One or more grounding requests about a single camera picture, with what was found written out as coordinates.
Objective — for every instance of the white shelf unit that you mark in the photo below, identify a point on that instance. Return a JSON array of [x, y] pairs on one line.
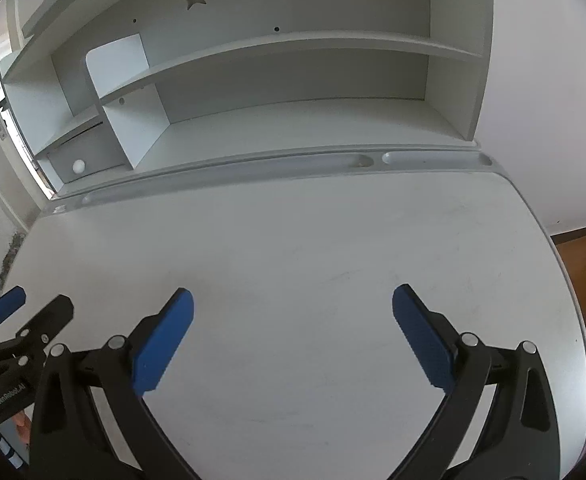
[[298, 75]]

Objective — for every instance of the white round drawer knob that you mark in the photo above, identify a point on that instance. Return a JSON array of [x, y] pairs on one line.
[[79, 167]]

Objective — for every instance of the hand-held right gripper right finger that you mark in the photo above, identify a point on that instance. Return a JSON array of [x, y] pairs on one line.
[[425, 345]]

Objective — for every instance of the white door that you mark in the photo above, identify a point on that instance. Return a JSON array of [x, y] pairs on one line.
[[10, 165]]

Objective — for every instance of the grey drawer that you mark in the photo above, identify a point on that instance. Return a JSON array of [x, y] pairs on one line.
[[98, 155]]

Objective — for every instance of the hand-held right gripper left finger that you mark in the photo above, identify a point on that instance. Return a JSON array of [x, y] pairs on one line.
[[165, 340]]

